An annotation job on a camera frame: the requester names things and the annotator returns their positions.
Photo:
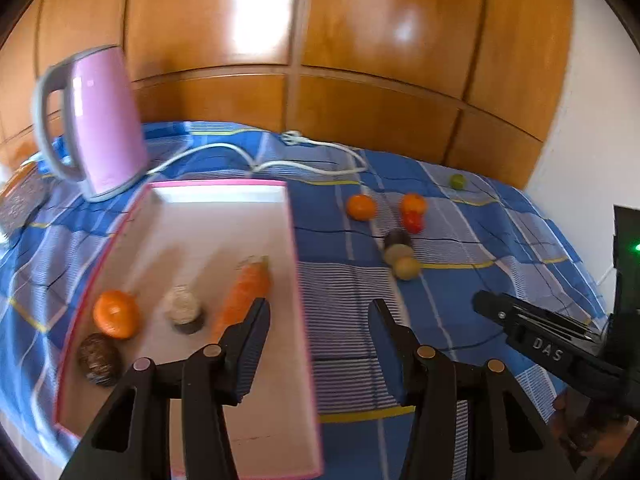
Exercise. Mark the green lime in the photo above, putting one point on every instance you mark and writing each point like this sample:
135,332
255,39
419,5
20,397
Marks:
457,180

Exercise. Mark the pink tray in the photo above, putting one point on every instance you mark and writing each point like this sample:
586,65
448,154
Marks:
200,240

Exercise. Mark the red tomato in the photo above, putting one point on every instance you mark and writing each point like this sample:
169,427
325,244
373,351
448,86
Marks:
413,223

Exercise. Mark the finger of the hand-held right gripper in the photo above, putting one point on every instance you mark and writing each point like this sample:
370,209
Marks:
530,332

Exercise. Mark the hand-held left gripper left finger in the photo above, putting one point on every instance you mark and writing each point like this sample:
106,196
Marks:
250,355

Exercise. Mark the dark brown avocado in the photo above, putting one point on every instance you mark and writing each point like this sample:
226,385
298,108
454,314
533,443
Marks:
98,360

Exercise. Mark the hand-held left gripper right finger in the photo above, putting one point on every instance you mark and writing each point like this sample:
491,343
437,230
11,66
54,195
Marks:
387,355

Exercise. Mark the orange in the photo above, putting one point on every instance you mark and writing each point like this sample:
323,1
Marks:
116,314
413,202
361,206

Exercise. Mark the blue plaid blanket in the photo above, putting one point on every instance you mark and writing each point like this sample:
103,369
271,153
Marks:
345,305

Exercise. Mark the grey patterned cloth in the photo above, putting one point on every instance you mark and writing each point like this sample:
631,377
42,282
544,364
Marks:
22,197

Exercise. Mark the orange carrot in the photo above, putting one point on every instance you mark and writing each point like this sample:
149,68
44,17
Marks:
245,290

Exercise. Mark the wooden wardrobe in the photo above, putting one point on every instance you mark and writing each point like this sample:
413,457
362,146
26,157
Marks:
350,35

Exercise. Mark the pink electric kettle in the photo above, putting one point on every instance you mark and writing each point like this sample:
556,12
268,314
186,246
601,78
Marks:
102,125

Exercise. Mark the person's right hand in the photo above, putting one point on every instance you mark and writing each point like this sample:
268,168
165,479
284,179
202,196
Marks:
575,430

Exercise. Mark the yellow-green round fruit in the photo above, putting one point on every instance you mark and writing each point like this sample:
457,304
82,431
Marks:
406,268

